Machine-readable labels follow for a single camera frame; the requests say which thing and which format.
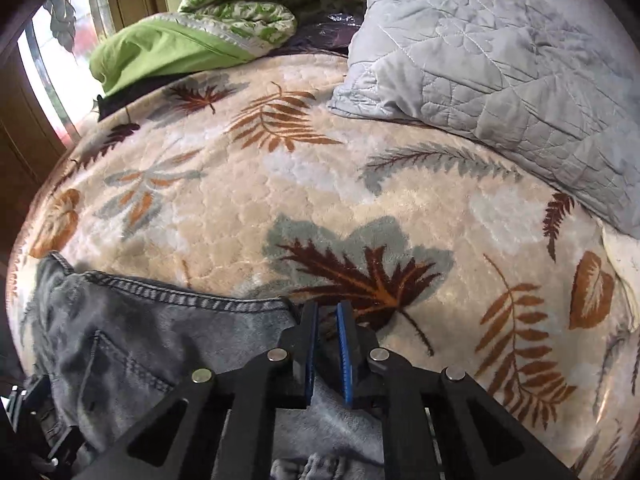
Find black cloth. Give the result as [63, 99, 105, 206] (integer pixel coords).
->
[95, 72, 193, 121]

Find grey quilted pillow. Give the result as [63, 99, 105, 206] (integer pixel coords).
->
[327, 0, 640, 238]

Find patterned window glass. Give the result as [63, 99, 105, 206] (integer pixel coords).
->
[17, 0, 108, 141]

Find green patterned quilt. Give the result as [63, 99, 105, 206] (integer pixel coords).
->
[90, 0, 386, 96]

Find white floral pillow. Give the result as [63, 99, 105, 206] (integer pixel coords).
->
[602, 225, 640, 331]

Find dark purple cloth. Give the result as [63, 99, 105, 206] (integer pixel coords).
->
[257, 12, 366, 58]

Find blue-grey denim pants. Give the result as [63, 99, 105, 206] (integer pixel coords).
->
[20, 252, 386, 480]

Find leaf print beige blanket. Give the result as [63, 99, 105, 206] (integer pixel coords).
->
[5, 52, 640, 480]

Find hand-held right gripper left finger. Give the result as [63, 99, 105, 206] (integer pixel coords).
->
[75, 301, 320, 480]

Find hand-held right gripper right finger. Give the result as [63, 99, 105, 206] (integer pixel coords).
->
[335, 301, 576, 480]

